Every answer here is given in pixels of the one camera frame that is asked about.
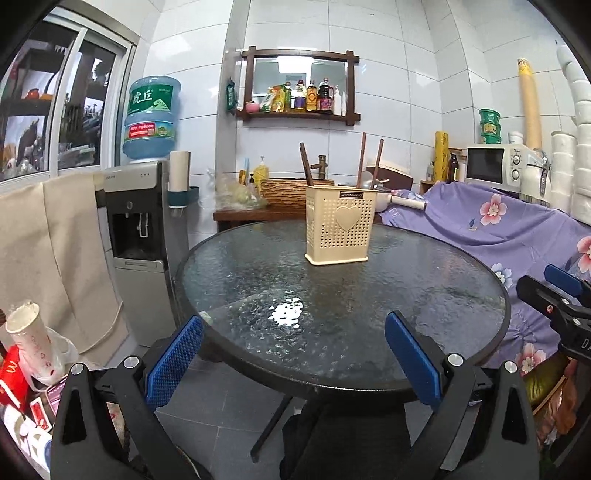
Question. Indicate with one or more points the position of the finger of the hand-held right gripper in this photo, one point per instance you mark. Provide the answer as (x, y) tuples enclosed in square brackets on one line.
[(540, 295), (563, 279)]

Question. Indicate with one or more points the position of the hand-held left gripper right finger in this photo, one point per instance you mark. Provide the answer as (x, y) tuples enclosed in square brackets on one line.
[(413, 360)]

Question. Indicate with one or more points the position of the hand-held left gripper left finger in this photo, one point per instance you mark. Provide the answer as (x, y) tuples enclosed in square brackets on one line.
[(175, 355)]

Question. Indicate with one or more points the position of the beige perforated utensil holder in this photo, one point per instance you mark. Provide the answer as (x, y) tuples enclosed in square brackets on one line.
[(332, 235)]

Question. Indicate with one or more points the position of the olive cushion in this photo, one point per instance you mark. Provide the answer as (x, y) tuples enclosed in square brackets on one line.
[(545, 381)]

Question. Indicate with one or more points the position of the brown patterned cloth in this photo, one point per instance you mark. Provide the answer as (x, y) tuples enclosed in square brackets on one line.
[(561, 415)]

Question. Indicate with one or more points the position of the purple floral cloth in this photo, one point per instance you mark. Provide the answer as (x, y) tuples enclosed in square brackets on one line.
[(485, 240)]

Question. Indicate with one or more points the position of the grey water dispenser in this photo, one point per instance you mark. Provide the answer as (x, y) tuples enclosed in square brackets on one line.
[(138, 277)]

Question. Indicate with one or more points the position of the white thermos jug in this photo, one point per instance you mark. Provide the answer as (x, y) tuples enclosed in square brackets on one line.
[(534, 177)]

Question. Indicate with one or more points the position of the dark cloth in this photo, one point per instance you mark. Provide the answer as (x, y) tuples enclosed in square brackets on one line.
[(346, 443)]

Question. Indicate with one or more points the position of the crumpled plastic bag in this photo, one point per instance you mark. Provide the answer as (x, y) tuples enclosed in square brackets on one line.
[(67, 353)]

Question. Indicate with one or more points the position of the stacks of white cups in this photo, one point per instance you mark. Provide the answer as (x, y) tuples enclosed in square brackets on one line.
[(572, 166)]

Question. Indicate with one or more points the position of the round glass table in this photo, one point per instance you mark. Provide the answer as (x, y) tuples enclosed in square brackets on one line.
[(258, 277)]

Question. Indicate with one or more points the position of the smartphone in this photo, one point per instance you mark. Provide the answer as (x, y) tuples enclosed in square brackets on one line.
[(55, 392)]

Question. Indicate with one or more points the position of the white microwave oven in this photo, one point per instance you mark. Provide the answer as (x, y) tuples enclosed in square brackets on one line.
[(487, 164)]

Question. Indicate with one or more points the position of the used paper cup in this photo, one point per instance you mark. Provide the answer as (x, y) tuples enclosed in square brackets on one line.
[(32, 341)]

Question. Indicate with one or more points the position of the red playing card pack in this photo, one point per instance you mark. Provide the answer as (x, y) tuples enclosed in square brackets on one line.
[(41, 413)]

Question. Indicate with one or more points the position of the white jar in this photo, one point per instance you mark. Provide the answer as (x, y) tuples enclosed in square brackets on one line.
[(515, 137)]

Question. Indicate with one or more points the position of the brown glass bottle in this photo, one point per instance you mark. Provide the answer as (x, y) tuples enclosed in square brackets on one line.
[(453, 170)]

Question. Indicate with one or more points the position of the wooden counter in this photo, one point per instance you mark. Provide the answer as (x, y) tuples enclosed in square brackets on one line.
[(249, 214)]

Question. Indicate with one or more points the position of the red cardboard box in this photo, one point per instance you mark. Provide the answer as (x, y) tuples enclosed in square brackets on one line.
[(11, 374)]

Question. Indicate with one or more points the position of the beige hanging cloth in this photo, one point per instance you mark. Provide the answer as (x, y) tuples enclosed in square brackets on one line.
[(46, 249)]

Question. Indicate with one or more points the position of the stack of green cans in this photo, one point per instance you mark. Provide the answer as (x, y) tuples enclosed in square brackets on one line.
[(490, 127)]

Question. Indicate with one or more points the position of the yellow roll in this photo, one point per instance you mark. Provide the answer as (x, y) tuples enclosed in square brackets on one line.
[(442, 157)]

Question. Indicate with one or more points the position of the clear plastic bag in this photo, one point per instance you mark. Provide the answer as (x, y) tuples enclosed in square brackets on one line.
[(235, 194)]

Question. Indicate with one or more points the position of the tall beige roll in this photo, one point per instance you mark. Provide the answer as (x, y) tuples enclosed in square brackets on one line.
[(531, 106)]

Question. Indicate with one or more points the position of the brown white rice cooker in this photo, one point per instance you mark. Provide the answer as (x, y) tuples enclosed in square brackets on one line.
[(397, 173)]

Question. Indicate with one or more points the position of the blue brush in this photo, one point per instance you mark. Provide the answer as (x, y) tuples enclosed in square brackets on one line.
[(246, 168)]

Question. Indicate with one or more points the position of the yellow soap pump bottle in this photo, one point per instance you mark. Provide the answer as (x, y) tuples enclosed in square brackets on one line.
[(261, 171)]

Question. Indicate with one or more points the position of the brass faucet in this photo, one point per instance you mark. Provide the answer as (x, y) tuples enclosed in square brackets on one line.
[(319, 166)]

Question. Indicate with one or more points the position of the blue water bottle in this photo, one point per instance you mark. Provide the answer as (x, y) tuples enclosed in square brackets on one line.
[(152, 120)]

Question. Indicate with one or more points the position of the small pink bowl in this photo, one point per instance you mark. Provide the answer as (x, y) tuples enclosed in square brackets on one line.
[(252, 106)]

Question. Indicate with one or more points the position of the green hanging packet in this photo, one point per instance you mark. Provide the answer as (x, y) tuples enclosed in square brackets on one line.
[(231, 94)]

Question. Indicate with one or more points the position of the white squeeze bottle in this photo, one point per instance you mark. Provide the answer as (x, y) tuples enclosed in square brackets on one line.
[(339, 104)]

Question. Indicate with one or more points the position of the dark bottle red label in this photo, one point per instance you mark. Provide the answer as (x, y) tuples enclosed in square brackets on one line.
[(326, 100)]

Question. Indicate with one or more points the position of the yellow packet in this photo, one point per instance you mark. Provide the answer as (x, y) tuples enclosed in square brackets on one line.
[(277, 99)]

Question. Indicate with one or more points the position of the sliding window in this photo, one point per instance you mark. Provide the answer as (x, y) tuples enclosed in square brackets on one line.
[(60, 101)]

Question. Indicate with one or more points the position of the green oil bottle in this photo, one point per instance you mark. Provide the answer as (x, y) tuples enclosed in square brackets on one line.
[(287, 99)]

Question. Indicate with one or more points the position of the wooden wall shelf with mirror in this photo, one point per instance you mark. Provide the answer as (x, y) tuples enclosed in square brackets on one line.
[(300, 50)]

